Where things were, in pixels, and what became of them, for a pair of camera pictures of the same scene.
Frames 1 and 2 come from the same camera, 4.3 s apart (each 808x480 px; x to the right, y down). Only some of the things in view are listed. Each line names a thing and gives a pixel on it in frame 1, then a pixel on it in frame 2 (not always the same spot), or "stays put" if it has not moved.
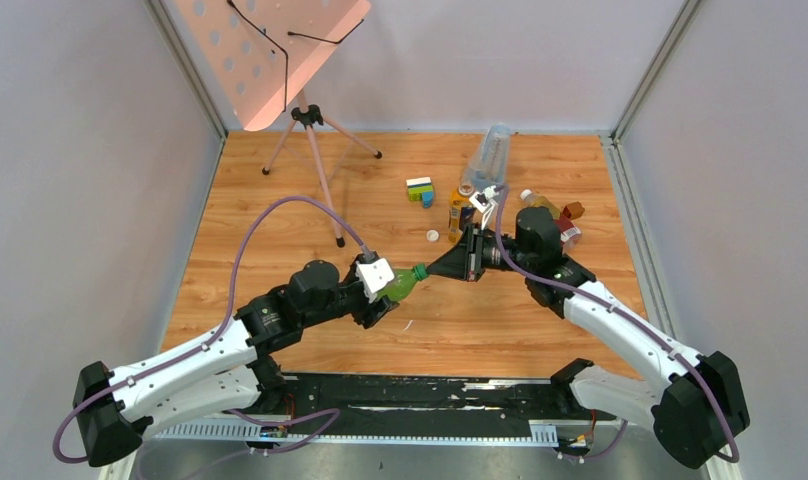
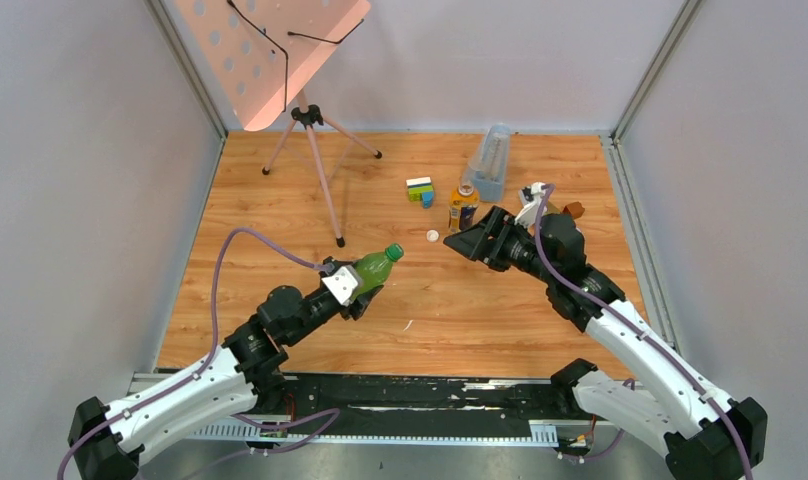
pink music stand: [263, 54] stays put
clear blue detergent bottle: [490, 167] stays put
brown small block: [574, 210] stays put
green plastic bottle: [403, 282] → [376, 267]
